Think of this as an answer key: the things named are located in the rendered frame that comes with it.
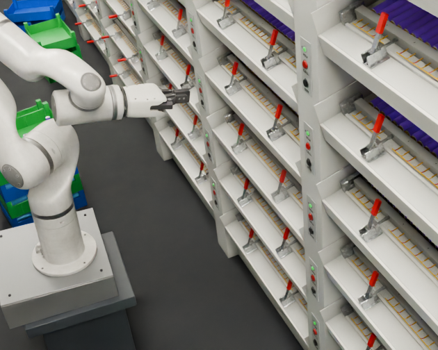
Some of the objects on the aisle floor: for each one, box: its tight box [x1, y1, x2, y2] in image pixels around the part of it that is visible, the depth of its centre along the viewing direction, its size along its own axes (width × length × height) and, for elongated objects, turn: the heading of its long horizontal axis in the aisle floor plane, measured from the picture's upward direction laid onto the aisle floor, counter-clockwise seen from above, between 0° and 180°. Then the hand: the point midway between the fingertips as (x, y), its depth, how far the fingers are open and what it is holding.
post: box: [293, 0, 357, 350], centre depth 158 cm, size 20×9×182 cm, turn 121°
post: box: [184, 0, 238, 258], centre depth 212 cm, size 20×9×182 cm, turn 121°
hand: (181, 96), depth 180 cm, fingers closed
